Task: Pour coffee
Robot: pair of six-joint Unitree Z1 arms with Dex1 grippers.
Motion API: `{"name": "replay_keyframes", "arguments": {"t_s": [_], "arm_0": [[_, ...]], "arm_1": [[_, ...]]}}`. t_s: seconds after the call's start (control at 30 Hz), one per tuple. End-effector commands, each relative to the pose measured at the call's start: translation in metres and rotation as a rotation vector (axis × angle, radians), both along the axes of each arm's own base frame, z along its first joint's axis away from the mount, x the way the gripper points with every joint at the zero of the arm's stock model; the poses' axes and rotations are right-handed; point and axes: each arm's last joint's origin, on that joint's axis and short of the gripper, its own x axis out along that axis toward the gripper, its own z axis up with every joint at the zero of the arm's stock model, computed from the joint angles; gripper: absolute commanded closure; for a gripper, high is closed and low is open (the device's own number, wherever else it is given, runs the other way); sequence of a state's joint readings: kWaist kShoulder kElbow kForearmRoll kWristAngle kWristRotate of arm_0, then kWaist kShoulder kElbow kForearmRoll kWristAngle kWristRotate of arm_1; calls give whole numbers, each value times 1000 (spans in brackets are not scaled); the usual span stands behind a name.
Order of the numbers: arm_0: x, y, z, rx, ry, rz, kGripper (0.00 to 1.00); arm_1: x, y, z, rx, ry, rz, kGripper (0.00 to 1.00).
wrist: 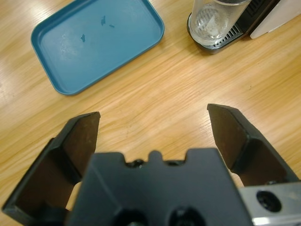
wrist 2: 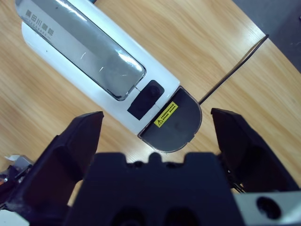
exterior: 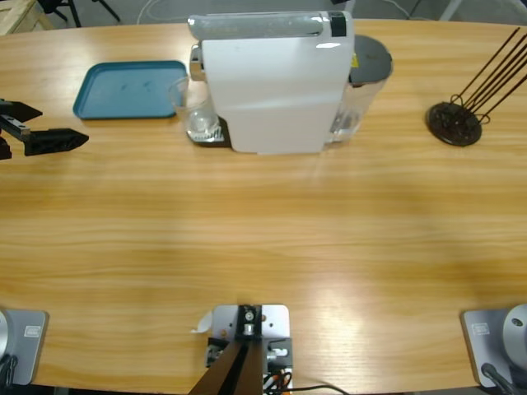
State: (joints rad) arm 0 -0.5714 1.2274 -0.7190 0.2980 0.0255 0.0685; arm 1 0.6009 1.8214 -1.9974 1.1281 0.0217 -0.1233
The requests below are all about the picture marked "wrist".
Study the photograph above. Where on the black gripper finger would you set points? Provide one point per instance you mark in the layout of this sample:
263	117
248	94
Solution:
43	169
252	153

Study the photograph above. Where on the clear glass cup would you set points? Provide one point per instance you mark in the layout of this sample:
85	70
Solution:
211	23

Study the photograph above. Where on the white capsule coffee machine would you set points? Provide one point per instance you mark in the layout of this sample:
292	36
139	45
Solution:
270	16

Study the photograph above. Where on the teal plastic tray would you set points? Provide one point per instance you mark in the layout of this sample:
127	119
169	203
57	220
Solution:
94	47

